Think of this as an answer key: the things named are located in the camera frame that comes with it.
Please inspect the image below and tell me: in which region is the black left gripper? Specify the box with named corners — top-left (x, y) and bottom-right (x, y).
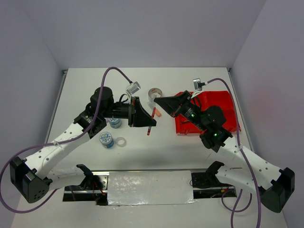
top-left (102, 96), bottom-right (156, 128)

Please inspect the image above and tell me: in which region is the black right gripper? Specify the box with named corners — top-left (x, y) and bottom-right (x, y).
top-left (154, 90), bottom-right (207, 131)

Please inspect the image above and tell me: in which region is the red gel pen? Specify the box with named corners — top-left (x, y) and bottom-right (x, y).
top-left (146, 106), bottom-right (156, 136)

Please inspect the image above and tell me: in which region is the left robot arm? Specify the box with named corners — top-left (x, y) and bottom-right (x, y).
top-left (9, 86), bottom-right (157, 203)

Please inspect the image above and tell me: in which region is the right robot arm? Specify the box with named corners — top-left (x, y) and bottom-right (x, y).
top-left (154, 91), bottom-right (295, 213)

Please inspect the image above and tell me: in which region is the orange highlighter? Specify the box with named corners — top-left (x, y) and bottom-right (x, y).
top-left (149, 104), bottom-right (162, 117)

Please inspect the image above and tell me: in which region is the large grey tape roll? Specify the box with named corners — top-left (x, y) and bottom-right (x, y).
top-left (148, 87), bottom-right (163, 103)

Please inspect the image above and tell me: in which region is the red bin front left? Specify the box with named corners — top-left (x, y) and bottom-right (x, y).
top-left (174, 115), bottom-right (204, 135)

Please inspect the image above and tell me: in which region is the red bin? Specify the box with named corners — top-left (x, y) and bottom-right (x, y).
top-left (174, 115), bottom-right (204, 135)
top-left (195, 91), bottom-right (237, 133)

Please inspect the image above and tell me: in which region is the blue slime jar far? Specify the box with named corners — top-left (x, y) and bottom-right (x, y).
top-left (108, 118), bottom-right (122, 129)

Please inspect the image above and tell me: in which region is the blue slime jar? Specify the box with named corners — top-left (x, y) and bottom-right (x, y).
top-left (99, 132), bottom-right (114, 149)
top-left (108, 118), bottom-right (122, 129)

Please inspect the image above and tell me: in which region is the small clear tape roll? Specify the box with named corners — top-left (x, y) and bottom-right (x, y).
top-left (115, 137), bottom-right (126, 147)

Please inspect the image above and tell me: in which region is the blue slime jar near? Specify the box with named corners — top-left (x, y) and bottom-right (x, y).
top-left (99, 132), bottom-right (114, 149)

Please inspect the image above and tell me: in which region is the red bin back right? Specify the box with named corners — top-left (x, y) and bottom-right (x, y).
top-left (195, 91), bottom-right (237, 133)

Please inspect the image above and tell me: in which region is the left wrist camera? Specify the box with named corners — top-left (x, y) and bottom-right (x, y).
top-left (126, 82), bottom-right (141, 95)

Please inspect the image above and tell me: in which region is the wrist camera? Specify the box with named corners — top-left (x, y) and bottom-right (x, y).
top-left (126, 82), bottom-right (141, 95)
top-left (193, 78), bottom-right (207, 92)

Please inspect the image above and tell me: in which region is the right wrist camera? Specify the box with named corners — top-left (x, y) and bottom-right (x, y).
top-left (193, 78), bottom-right (207, 92)

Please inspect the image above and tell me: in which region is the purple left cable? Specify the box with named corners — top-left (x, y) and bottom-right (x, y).
top-left (0, 67), bottom-right (133, 214)

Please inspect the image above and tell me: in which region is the purple cable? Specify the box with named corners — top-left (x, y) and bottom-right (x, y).
top-left (205, 77), bottom-right (263, 228)
top-left (0, 67), bottom-right (133, 214)

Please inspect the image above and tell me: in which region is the metal base rail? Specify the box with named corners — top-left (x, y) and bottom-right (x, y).
top-left (63, 170), bottom-right (237, 206)

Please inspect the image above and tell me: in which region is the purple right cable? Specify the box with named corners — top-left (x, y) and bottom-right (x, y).
top-left (205, 77), bottom-right (263, 228)

